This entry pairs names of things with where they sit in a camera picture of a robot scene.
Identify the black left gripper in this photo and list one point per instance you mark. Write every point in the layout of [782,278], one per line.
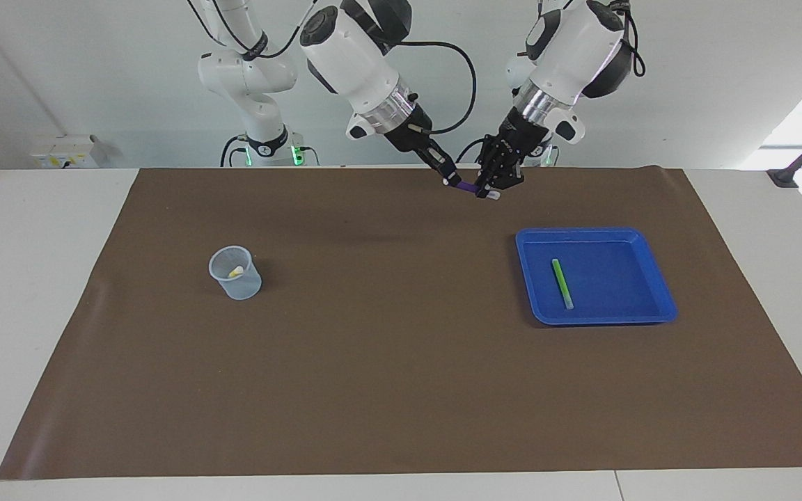
[519,139]

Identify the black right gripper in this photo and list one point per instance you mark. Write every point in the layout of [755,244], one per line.
[411,136]

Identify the purple marker pen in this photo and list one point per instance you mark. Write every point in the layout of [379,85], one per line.
[469,188]

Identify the green marker pen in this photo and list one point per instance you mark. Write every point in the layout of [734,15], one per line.
[562,284]

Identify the yellow marker pen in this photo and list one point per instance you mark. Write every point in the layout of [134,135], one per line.
[235,272]

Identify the blue plastic tray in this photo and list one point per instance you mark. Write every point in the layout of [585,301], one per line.
[624,278]

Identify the brown table mat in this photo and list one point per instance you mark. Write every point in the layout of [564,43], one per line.
[401,390]

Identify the translucent plastic cup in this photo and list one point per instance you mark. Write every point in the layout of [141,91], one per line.
[237,285]

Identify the white wall socket box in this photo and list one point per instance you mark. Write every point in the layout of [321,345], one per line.
[60,152]

